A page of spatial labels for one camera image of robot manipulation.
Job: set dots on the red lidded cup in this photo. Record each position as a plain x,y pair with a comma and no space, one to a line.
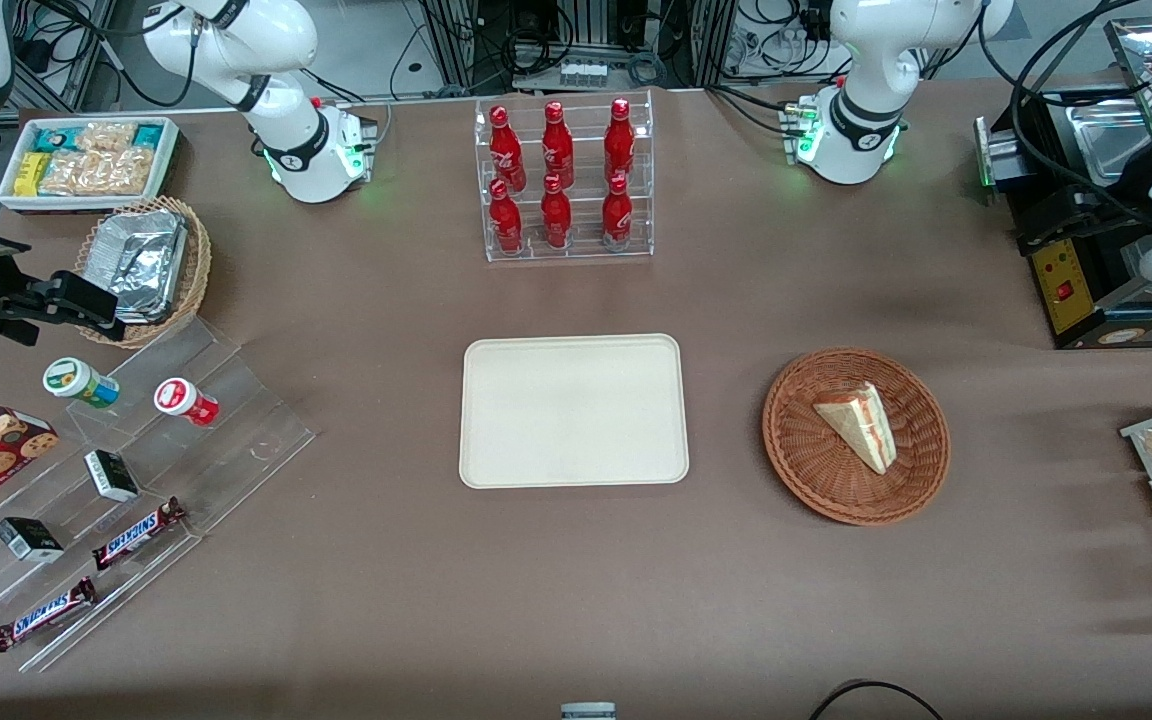
181,400

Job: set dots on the white power strip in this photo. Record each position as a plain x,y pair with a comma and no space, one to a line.
583,72

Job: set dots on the small black box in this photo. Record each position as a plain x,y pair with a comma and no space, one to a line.
112,476
28,540

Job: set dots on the white rectangular snack tub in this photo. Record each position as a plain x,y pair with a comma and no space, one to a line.
86,205

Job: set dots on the clear acrylic step display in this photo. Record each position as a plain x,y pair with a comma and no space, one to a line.
246,430

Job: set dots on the beige rectangular tray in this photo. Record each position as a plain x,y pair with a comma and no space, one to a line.
573,410

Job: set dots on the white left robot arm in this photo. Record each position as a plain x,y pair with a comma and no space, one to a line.
866,60

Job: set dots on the round brown wicker basket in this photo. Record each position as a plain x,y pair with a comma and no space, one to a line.
816,470

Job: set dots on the silver foil container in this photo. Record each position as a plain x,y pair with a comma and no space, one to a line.
146,265

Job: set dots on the green lidded cup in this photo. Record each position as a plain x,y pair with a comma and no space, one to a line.
76,380

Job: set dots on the tan wicker basket with foil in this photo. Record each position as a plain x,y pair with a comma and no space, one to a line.
198,270

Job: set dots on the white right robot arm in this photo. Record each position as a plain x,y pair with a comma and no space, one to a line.
276,40

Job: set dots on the large rice cracker bag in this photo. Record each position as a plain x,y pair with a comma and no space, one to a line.
96,172

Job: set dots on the small grey object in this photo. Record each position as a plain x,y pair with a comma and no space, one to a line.
588,712

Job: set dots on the yellow snack packet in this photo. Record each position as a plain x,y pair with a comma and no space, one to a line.
31,175

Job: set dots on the red soda bottle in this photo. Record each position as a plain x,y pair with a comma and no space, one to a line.
619,145
556,215
505,150
617,215
506,220
558,150

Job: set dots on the teal snack packet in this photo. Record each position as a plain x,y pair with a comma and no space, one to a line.
148,135
56,138

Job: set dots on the black food warmer machine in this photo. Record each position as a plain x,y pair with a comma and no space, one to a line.
1066,290

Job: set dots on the steel tray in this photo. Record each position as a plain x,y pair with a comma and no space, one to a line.
1106,140

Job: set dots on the triangular sandwich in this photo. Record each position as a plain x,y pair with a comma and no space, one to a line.
866,425

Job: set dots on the clear acrylic bottle rack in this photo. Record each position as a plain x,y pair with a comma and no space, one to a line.
586,250

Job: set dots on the Snickers chocolate bar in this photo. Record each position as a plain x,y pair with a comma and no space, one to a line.
44,615
136,535

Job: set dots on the small rice cracker bag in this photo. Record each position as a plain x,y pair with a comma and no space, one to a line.
106,135

